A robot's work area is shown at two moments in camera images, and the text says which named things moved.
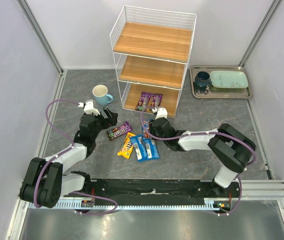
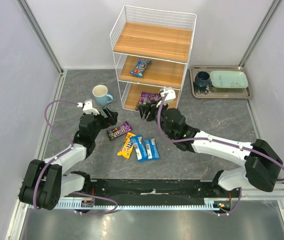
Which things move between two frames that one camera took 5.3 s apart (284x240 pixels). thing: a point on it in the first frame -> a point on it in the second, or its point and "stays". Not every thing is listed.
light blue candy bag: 151,148 stays
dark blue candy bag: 146,124 -> 138,70
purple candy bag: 156,100 stays
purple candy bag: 143,101 stays
